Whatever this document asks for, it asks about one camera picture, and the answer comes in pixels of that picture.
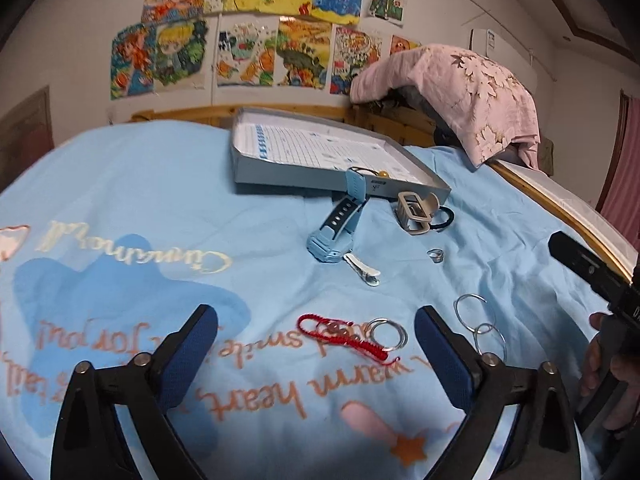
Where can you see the silver bangle pair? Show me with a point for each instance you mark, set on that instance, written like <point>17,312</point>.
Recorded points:
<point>479,320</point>

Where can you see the brown wooden door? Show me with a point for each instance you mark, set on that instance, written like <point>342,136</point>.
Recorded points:
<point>26,136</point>

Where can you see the grey shallow cardboard box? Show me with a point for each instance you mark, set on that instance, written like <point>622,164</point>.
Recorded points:
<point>277,148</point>

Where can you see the wall drawings collage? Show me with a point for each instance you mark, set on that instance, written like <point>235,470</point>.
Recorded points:
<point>313,44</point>

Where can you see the light blue cartoon bedsheet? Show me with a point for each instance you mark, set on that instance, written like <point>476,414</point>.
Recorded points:
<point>111,241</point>

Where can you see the person's right hand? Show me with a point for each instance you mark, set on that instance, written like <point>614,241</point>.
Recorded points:
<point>610,376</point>

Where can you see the pink curtain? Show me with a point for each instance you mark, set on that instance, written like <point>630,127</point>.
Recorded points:
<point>619,200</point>

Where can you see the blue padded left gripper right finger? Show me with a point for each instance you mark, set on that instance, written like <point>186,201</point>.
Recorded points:
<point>542,442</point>

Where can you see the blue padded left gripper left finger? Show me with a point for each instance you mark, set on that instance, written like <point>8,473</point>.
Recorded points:
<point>89,442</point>

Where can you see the silver bangle rings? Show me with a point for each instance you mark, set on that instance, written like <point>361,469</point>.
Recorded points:
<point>387,334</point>

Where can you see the white air conditioner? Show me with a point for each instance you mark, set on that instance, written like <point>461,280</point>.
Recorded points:
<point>487,43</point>

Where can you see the pink floral blanket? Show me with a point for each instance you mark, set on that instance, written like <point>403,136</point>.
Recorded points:
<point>480,101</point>

